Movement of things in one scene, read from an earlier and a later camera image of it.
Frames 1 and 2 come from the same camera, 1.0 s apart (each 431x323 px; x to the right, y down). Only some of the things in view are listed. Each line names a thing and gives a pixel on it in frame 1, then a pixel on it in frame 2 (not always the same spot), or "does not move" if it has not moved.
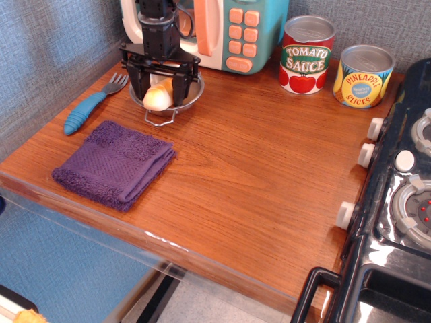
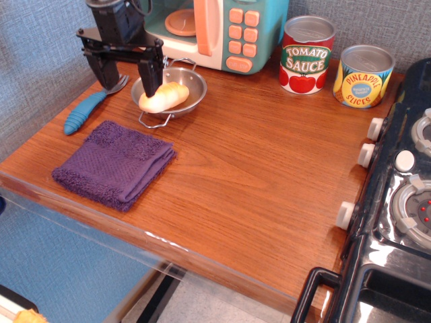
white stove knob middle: x=366 y=155 does not move
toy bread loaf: x=159 y=97 does not move
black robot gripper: x=161 y=48 → x=120 y=32
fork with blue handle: x=87 y=107 does not move
